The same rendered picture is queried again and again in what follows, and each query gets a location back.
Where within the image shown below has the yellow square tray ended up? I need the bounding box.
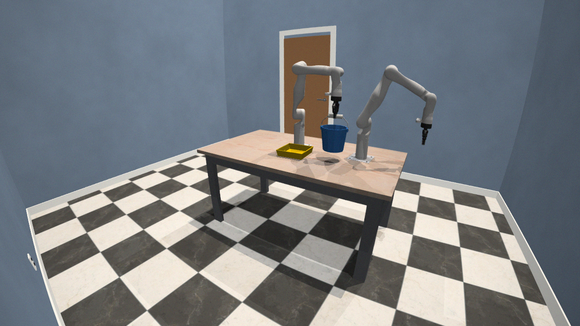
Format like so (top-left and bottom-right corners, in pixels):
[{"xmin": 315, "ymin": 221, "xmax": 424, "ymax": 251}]
[{"xmin": 276, "ymin": 143, "xmax": 313, "ymax": 160}]

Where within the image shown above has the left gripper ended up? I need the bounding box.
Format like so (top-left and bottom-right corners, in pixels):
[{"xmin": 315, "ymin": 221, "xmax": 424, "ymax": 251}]
[{"xmin": 421, "ymin": 123, "xmax": 432, "ymax": 145}]

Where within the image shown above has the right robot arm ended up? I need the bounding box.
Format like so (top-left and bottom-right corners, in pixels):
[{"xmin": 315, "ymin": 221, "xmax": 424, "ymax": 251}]
[{"xmin": 292, "ymin": 61, "xmax": 344, "ymax": 145}]

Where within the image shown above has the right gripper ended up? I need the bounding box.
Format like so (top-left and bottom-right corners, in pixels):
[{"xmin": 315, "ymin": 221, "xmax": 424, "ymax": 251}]
[{"xmin": 331, "ymin": 96, "xmax": 342, "ymax": 119}]

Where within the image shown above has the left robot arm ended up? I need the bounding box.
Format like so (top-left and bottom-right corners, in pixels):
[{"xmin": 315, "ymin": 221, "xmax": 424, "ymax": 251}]
[{"xmin": 355, "ymin": 65, "xmax": 437, "ymax": 160}]

